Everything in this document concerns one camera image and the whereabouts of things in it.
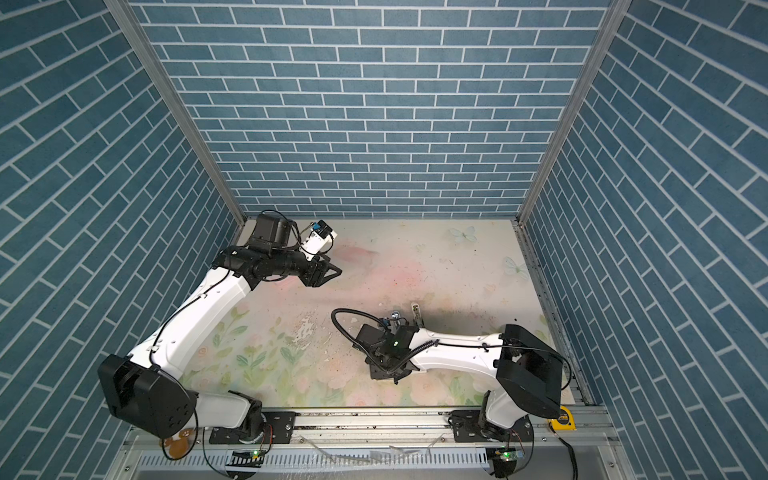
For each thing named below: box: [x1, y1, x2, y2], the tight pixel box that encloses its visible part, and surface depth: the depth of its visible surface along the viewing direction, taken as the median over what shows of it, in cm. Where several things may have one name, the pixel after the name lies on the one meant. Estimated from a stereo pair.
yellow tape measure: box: [551, 405, 577, 431], surface depth 75 cm
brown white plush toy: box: [158, 428, 194, 459], surface depth 72 cm
